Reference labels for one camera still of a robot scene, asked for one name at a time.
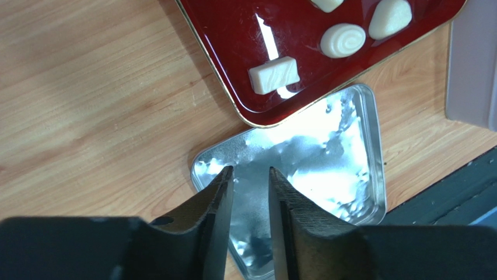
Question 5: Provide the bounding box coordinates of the white oval chocolate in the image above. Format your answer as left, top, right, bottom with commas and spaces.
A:
320, 23, 366, 58

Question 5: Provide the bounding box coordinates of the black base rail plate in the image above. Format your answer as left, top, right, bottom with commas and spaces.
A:
381, 147, 496, 228

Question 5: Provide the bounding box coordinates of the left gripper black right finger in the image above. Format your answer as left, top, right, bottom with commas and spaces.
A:
268, 167, 358, 279

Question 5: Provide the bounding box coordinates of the white rectangular chocolate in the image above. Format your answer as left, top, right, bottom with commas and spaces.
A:
249, 57, 300, 95

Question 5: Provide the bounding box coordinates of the red lacquer tray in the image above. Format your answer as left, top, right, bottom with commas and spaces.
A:
177, 1, 466, 128

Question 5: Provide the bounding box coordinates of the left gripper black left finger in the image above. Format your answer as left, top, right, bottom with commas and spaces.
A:
150, 166, 233, 279

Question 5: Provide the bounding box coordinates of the silver tin lid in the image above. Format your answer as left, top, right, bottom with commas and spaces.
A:
191, 84, 387, 279

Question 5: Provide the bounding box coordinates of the pink metal tin box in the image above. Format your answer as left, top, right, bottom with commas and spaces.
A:
445, 0, 496, 131

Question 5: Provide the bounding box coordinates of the white heart chocolate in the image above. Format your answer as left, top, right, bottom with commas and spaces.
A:
311, 0, 344, 13
369, 0, 413, 40

